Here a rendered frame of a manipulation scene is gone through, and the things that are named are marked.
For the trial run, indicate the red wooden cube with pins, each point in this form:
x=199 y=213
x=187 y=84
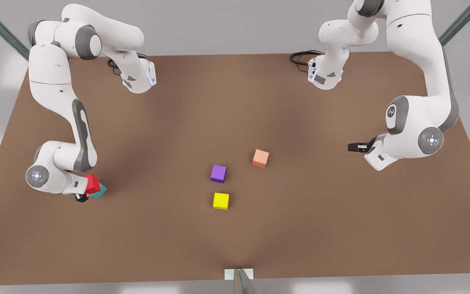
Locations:
x=92 y=184

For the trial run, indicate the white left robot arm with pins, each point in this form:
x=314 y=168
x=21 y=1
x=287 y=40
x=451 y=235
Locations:
x=414 y=61

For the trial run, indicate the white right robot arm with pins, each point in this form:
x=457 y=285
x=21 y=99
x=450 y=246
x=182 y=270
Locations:
x=51 y=77

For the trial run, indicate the teal wooden cube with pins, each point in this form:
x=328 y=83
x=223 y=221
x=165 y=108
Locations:
x=99 y=191

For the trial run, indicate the orange wooden cube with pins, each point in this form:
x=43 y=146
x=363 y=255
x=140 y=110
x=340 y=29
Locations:
x=260 y=158

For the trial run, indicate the purple wooden cube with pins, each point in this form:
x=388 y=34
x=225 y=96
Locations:
x=218 y=173

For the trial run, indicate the yellow wooden cube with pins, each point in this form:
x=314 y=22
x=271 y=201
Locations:
x=220 y=201

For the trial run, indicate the silver frame post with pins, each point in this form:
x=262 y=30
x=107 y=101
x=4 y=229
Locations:
x=241 y=281
x=2 y=30
x=461 y=20

